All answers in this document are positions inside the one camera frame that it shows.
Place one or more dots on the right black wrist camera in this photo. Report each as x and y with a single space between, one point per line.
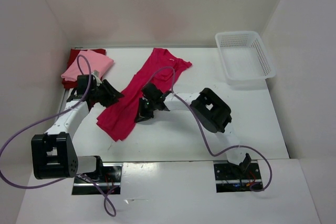
151 92

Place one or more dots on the light pink t shirt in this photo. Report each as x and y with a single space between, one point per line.
83 67

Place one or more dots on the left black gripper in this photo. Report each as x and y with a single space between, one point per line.
112 94

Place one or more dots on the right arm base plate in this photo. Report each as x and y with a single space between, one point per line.
228 179

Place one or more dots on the magenta t shirt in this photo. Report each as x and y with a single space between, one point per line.
163 69

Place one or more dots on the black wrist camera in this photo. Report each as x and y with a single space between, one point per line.
82 83
151 92

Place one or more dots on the white plastic basket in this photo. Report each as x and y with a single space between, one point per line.
244 57

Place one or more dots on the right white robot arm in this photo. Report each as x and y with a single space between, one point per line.
210 112

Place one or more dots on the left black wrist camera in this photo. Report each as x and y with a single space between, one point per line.
82 83

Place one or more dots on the dark red t shirt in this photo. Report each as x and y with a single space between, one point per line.
95 58

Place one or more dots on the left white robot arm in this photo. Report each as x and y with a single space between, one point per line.
53 152

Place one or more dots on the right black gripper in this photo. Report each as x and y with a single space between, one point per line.
143 114

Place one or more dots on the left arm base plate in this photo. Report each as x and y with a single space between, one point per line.
107 179

